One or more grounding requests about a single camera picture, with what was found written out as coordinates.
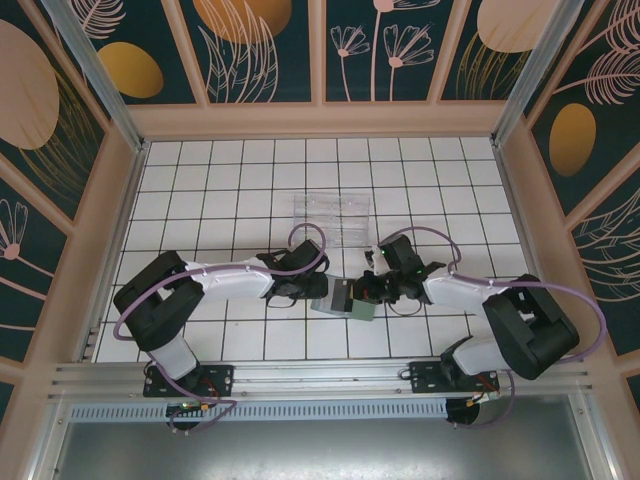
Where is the green card holder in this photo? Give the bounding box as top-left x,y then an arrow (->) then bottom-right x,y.
309,277 -> 377,325

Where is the clear acrylic organizer tray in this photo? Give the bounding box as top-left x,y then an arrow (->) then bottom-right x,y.
291,192 -> 373,249

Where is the aluminium table edge strip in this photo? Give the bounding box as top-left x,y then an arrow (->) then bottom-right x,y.
492,142 -> 539,284
74,142 -> 151,362

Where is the grey metal sheet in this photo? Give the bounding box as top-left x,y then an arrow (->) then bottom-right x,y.
47,420 -> 594,480

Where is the teal panel with feather outlines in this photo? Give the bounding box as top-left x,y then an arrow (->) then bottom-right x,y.
569,187 -> 640,357

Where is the teal panel with orange oval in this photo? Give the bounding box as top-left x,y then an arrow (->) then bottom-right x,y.
524,0 -> 640,217

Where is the teal panel with flower outline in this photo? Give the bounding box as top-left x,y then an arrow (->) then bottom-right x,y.
0,174 -> 70,364

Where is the teal panel with beige disc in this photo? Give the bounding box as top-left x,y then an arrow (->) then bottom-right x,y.
0,0 -> 110,222

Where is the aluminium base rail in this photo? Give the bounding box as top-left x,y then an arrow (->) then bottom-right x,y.
47,357 -> 594,402

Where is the slotted grey cable duct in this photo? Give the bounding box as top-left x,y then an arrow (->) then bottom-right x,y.
69,398 -> 450,422

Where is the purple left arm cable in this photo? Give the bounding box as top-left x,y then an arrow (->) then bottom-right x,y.
113,223 -> 330,437

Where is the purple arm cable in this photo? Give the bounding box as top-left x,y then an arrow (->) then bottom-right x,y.
113,223 -> 330,437
377,226 -> 608,432

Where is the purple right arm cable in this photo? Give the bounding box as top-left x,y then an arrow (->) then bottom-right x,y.
377,226 -> 608,432

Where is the aluminium corner post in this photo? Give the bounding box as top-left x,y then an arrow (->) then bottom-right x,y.
39,0 -> 147,152
491,0 -> 587,147

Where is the aluminium frame bar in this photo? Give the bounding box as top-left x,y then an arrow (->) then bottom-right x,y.
572,394 -> 619,480
24,399 -> 70,480

